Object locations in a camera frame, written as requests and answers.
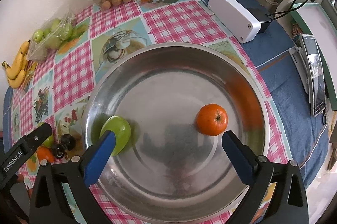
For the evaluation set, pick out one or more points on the black power adapter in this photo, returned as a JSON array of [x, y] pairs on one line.
[[261, 17]]

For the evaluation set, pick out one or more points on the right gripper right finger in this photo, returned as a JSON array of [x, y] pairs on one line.
[[289, 200]]

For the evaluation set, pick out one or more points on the dark cherry left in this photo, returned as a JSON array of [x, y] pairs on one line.
[[58, 151]]

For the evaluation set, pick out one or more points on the plastic bag of green plums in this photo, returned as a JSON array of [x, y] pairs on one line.
[[50, 36]]

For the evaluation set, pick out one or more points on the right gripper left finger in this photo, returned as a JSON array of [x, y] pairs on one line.
[[48, 202]]

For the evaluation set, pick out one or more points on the large orange tangerine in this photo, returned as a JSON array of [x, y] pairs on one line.
[[44, 153]]

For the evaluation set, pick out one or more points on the white rectangular device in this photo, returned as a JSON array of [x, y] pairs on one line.
[[239, 21]]

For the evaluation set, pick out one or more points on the pink checkered tablecloth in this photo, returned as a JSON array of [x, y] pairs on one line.
[[155, 63]]

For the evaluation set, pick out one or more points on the dark cherry with stem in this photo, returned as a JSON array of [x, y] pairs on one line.
[[68, 141]]

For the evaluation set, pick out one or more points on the yellow banana bunch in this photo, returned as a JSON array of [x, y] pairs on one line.
[[16, 72]]

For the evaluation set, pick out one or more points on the large silver metal bowl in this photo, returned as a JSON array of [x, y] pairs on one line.
[[169, 172]]

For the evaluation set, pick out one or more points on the blue tablecloth underneath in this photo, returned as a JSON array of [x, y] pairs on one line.
[[289, 81]]

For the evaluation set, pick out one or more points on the black phone in holder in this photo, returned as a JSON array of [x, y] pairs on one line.
[[309, 65]]

